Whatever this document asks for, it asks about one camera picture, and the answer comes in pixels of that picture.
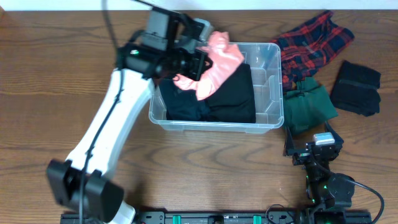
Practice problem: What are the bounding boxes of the pink garment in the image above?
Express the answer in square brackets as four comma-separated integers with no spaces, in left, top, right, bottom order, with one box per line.
[173,31,244,100]

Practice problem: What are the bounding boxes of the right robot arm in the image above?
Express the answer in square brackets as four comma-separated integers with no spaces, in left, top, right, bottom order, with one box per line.
[284,122,354,224]

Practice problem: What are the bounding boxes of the green folded garment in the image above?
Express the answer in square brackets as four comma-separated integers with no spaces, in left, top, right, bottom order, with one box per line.
[283,77,338,135]

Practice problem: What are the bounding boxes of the black folded garment with strap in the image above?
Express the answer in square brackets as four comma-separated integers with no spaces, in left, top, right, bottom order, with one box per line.
[330,60,381,117]

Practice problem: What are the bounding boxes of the dark navy garment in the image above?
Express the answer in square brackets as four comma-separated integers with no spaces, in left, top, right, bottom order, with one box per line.
[159,79,210,121]

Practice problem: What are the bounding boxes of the red plaid flannel garment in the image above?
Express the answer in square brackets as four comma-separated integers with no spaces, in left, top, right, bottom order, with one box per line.
[271,11,354,91]

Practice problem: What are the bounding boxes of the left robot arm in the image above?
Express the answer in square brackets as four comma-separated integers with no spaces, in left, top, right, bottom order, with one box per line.
[46,7,213,223]

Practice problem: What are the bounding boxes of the clear plastic storage bin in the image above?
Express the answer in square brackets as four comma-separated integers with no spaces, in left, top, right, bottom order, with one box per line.
[149,42,284,134]

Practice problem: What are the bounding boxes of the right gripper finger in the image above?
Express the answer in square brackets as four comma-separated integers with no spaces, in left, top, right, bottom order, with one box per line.
[324,121,344,149]
[283,127,295,156]

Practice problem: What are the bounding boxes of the large black garment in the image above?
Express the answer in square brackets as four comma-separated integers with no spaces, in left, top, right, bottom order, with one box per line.
[204,63,256,123]

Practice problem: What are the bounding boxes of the black mounting rail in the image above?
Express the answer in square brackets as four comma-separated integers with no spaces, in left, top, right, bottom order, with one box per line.
[132,211,372,224]

